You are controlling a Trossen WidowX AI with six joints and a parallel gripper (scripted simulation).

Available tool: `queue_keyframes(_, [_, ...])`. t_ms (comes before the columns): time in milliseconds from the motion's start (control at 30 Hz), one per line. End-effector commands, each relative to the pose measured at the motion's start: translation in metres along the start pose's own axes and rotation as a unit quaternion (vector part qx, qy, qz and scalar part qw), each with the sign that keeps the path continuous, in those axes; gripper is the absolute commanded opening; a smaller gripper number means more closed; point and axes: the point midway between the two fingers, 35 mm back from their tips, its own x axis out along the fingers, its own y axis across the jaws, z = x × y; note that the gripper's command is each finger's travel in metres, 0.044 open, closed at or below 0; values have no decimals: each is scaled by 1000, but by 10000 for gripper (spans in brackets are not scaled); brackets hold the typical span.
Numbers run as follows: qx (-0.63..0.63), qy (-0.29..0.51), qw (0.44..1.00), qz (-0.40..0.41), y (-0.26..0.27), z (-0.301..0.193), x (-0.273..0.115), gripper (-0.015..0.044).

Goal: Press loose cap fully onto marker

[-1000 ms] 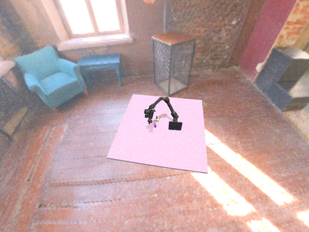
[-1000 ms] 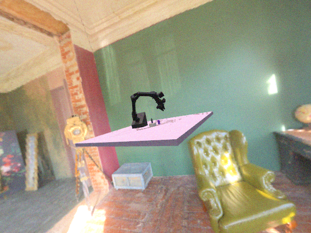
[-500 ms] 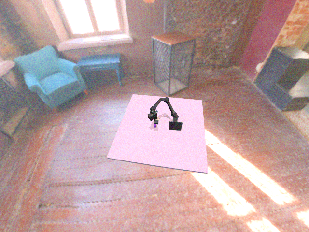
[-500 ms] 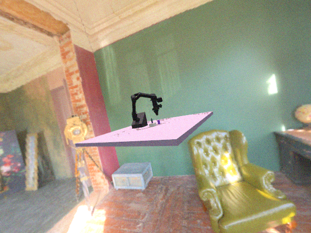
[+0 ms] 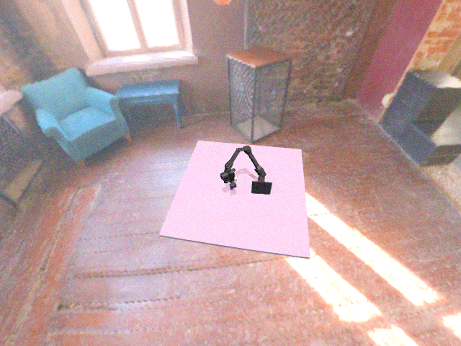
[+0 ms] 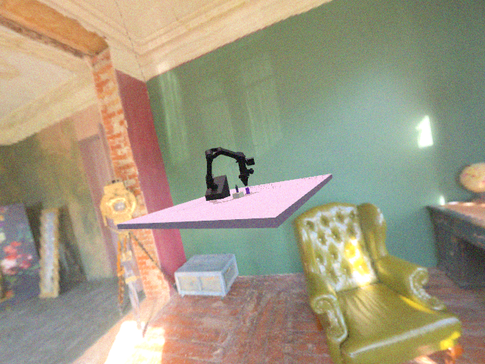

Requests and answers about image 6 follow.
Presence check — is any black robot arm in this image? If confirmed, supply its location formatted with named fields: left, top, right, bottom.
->
left=205, top=147, right=255, bottom=191

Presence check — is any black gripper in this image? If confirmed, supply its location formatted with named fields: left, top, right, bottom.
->
left=239, top=166, right=250, bottom=186

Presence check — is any white square block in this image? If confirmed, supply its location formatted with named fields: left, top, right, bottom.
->
left=232, top=191, right=244, bottom=199

